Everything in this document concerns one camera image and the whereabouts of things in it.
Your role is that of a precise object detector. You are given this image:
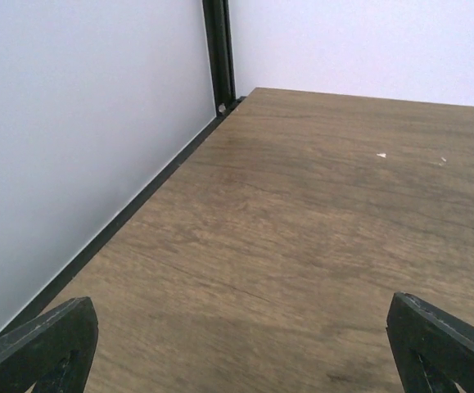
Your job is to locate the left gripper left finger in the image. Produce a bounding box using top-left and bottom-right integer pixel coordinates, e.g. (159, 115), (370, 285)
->
(0, 297), (98, 392)

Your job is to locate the left black frame post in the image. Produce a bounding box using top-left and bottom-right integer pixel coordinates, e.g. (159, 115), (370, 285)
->
(202, 0), (237, 116)

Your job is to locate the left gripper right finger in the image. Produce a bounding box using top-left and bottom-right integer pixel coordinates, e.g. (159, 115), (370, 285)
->
(386, 292), (474, 392)

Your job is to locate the black left side rail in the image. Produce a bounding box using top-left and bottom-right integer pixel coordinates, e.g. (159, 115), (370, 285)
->
(0, 96), (245, 337)

